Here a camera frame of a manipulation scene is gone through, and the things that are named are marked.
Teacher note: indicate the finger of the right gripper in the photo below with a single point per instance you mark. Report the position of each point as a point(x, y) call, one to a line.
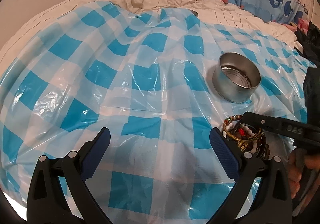
point(283, 126)

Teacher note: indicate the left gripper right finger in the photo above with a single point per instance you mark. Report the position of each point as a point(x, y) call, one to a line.
point(272, 202)

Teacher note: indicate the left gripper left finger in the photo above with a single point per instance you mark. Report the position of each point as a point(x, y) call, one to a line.
point(46, 201)

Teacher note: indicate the person's right hand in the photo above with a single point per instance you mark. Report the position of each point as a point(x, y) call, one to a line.
point(295, 174)

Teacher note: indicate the round silver metal tin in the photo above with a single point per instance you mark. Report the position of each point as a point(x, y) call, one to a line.
point(235, 77)

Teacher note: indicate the dark clothes pile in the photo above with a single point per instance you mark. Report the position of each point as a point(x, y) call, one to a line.
point(307, 35)

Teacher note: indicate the blue white checkered plastic sheet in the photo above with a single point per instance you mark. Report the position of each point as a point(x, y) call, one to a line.
point(148, 78)

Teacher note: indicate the silver tin lid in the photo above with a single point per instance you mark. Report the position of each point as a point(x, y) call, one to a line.
point(194, 13)

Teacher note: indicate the white quilted blanket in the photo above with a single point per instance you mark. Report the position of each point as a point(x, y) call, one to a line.
point(211, 11)

